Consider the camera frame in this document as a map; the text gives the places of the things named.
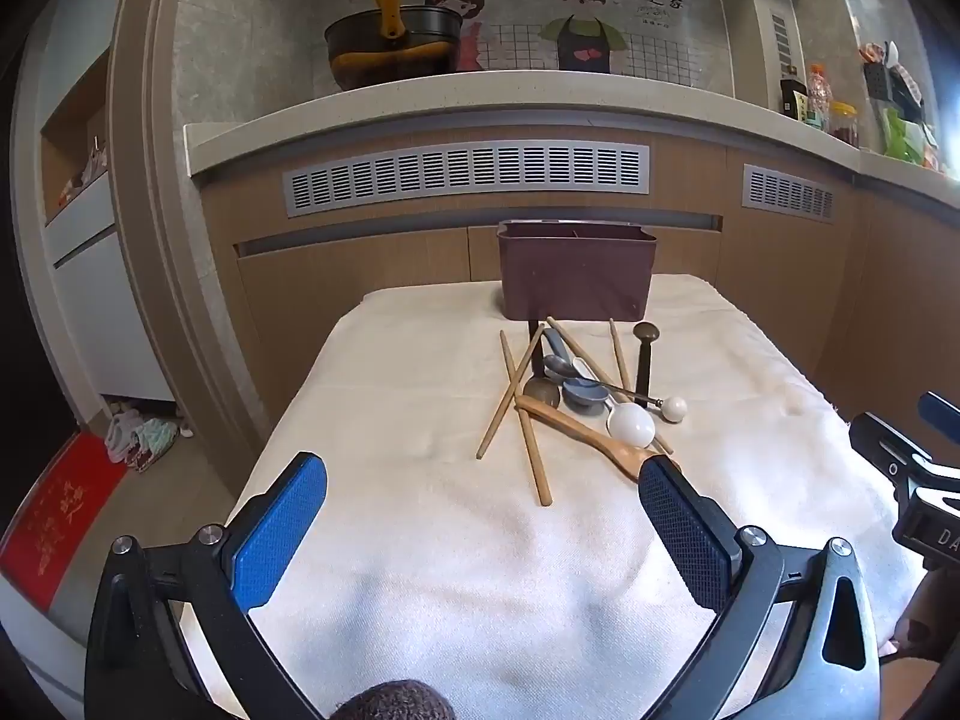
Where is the metal spoon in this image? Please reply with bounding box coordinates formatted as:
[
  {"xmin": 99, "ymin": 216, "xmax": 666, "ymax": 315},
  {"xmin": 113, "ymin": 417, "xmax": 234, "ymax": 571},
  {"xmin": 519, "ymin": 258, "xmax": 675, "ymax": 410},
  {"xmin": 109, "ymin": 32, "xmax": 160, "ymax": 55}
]
[{"xmin": 544, "ymin": 355, "xmax": 665, "ymax": 407}]

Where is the white ceramic spoon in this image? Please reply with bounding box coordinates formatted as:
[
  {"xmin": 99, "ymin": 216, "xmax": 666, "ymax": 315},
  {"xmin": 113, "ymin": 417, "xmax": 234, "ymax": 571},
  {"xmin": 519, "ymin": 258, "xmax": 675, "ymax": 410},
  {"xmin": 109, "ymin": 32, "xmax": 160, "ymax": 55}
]
[{"xmin": 605, "ymin": 396, "xmax": 689, "ymax": 445}]

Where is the red door mat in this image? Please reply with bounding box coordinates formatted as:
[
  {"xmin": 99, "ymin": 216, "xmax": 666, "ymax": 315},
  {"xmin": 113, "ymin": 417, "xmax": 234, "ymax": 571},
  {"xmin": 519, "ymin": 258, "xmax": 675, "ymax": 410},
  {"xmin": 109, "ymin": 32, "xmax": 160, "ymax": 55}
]
[{"xmin": 0, "ymin": 430, "xmax": 130, "ymax": 614}]

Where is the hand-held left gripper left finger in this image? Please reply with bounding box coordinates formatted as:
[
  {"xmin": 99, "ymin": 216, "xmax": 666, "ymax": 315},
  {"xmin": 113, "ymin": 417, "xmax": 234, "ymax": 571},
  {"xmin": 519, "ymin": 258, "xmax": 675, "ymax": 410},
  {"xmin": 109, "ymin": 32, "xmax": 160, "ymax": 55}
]
[{"xmin": 84, "ymin": 452, "xmax": 331, "ymax": 720}]

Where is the long grey vent grille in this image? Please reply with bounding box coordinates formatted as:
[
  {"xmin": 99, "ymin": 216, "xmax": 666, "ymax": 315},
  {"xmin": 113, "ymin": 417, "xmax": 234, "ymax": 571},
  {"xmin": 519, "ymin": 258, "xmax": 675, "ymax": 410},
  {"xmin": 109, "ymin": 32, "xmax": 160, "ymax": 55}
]
[{"xmin": 282, "ymin": 141, "xmax": 651, "ymax": 212}]

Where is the pile of slippers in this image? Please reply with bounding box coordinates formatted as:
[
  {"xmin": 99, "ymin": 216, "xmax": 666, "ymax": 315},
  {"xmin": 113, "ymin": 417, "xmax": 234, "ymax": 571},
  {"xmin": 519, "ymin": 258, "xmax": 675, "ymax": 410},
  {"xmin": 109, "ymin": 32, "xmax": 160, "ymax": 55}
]
[{"xmin": 103, "ymin": 406, "xmax": 181, "ymax": 475}]

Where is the green plastic bag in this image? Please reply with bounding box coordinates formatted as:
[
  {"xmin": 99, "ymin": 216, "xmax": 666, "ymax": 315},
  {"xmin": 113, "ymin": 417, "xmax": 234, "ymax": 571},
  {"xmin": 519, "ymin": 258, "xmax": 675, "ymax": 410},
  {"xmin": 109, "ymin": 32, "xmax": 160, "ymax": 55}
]
[{"xmin": 882, "ymin": 106, "xmax": 935, "ymax": 164}]

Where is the white table cloth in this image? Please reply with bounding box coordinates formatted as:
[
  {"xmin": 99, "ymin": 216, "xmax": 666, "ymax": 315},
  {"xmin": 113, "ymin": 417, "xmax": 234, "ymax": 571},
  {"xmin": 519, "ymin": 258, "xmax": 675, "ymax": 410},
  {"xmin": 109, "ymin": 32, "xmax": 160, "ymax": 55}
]
[{"xmin": 225, "ymin": 274, "xmax": 929, "ymax": 720}]

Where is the cartoon wall poster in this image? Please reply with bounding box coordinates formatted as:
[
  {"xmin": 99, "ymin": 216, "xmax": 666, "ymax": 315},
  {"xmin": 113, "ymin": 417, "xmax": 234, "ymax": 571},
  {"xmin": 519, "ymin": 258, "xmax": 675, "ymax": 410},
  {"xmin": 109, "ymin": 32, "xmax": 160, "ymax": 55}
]
[{"xmin": 424, "ymin": 0, "xmax": 695, "ymax": 83}]

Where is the small grey vent grille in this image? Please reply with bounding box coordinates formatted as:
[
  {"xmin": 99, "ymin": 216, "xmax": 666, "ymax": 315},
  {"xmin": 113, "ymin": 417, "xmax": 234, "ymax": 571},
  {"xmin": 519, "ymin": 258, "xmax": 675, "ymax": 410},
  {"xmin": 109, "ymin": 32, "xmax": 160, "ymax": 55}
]
[{"xmin": 742, "ymin": 163, "xmax": 835, "ymax": 223}]

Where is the black utensil rack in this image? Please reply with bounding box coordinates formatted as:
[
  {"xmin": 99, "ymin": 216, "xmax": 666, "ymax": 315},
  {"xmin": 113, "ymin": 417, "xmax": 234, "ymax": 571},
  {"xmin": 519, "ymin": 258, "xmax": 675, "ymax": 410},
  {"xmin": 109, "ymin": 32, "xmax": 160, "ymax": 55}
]
[{"xmin": 861, "ymin": 40, "xmax": 927, "ymax": 125}]

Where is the light blue ceramic spoon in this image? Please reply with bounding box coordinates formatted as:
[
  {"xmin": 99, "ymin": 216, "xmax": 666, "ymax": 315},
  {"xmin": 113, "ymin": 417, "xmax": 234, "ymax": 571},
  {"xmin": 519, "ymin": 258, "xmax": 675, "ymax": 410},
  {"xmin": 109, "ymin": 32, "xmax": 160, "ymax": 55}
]
[
  {"xmin": 541, "ymin": 328, "xmax": 595, "ymax": 380},
  {"xmin": 562, "ymin": 379, "xmax": 617, "ymax": 415}
]

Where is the light wooden spoon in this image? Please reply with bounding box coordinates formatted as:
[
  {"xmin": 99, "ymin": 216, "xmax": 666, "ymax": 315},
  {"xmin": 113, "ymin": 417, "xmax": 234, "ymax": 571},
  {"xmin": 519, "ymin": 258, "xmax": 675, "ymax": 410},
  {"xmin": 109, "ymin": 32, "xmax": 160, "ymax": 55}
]
[{"xmin": 516, "ymin": 396, "xmax": 682, "ymax": 482}]

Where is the yellow lid jar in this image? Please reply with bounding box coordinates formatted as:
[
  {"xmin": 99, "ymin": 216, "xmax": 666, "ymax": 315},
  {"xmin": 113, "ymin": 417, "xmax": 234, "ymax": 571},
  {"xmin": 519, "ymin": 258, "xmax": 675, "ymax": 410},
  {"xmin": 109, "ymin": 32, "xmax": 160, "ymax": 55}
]
[{"xmin": 828, "ymin": 102, "xmax": 860, "ymax": 148}]

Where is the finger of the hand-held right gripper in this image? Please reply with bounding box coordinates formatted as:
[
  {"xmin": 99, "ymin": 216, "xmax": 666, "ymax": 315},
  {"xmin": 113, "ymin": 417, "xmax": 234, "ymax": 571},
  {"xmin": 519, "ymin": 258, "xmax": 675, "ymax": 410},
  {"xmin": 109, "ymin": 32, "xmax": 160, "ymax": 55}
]
[
  {"xmin": 849, "ymin": 412, "xmax": 935, "ymax": 487},
  {"xmin": 918, "ymin": 391, "xmax": 960, "ymax": 430}
]

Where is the dark purple plastic bin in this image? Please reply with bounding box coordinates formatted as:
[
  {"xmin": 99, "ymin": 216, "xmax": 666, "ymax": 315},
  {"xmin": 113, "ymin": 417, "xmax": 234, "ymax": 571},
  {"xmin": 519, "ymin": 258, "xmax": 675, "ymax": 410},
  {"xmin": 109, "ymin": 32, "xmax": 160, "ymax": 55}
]
[{"xmin": 496, "ymin": 220, "xmax": 659, "ymax": 323}]

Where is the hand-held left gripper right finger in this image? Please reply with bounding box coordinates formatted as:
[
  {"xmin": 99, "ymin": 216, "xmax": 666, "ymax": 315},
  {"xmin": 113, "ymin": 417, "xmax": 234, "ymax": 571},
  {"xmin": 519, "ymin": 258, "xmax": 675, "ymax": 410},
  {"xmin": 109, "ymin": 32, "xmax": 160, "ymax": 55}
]
[{"xmin": 637, "ymin": 456, "xmax": 883, "ymax": 720}]

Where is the black wok with yellow handle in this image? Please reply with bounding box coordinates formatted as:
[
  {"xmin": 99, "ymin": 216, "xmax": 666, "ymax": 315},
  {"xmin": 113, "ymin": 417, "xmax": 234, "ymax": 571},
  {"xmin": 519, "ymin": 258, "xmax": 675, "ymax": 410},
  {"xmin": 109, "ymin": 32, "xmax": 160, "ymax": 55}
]
[{"xmin": 323, "ymin": 0, "xmax": 466, "ymax": 91}]

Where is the dark wooden spoon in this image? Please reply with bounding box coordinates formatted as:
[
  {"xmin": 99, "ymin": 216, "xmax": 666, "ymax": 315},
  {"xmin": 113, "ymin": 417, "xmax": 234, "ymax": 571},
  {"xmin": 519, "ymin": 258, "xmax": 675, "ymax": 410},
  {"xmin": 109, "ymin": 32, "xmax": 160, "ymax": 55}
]
[{"xmin": 633, "ymin": 322, "xmax": 662, "ymax": 400}]

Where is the person's right hand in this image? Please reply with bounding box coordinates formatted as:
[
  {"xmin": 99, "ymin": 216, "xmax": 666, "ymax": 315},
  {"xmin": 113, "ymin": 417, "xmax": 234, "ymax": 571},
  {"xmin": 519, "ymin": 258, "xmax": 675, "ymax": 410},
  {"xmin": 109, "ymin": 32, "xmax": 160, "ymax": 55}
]
[{"xmin": 879, "ymin": 566, "xmax": 960, "ymax": 662}]

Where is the stone kitchen countertop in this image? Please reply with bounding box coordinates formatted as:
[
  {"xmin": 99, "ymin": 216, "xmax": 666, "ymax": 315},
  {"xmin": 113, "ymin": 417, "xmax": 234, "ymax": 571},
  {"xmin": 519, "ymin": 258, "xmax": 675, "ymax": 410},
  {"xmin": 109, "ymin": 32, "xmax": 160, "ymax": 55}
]
[{"xmin": 182, "ymin": 69, "xmax": 960, "ymax": 200}]

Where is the wooden chopstick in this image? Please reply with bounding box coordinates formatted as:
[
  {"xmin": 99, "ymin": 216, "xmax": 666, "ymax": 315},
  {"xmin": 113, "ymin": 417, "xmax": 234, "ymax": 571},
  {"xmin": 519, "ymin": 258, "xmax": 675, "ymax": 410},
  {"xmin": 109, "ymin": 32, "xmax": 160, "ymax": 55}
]
[
  {"xmin": 476, "ymin": 328, "xmax": 544, "ymax": 460},
  {"xmin": 500, "ymin": 330, "xmax": 553, "ymax": 506},
  {"xmin": 545, "ymin": 316, "xmax": 674, "ymax": 457},
  {"xmin": 608, "ymin": 318, "xmax": 632, "ymax": 388}
]

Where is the dark fuzzy cloth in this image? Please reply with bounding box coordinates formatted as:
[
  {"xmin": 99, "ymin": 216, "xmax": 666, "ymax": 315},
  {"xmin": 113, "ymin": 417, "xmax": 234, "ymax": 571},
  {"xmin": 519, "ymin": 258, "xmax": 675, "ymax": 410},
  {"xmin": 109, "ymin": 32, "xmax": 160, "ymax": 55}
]
[{"xmin": 330, "ymin": 679, "xmax": 456, "ymax": 720}]

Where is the dark brown ladle spoon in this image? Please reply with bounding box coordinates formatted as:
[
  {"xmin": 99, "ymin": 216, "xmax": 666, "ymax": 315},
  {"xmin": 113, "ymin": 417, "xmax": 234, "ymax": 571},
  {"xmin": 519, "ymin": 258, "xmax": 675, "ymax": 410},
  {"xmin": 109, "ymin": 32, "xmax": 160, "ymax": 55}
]
[{"xmin": 523, "ymin": 321, "xmax": 561, "ymax": 407}]

